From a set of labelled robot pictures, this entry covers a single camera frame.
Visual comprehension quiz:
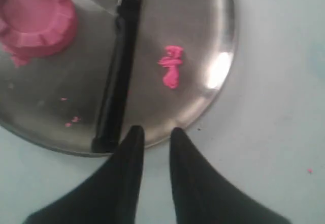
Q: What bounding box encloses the black knife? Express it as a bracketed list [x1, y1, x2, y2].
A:
[91, 0, 142, 153]

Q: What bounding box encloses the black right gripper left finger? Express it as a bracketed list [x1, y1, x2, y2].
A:
[25, 126, 145, 223]

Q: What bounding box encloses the pink clay lump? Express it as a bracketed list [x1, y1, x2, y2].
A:
[1, 0, 78, 67]

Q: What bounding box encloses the pink smear crumb on plate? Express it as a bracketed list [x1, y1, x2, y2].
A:
[158, 46, 183, 89]

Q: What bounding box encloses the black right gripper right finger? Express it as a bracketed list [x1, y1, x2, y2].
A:
[170, 127, 290, 224]

